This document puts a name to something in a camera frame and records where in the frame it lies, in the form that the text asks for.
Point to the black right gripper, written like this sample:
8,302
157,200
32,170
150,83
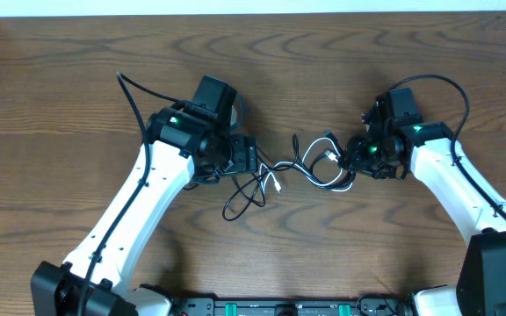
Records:
354,148

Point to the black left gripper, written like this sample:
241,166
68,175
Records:
245,154

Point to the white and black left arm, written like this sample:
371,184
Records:
180,147

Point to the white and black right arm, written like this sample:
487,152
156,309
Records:
431,154

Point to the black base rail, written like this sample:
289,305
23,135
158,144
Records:
279,307

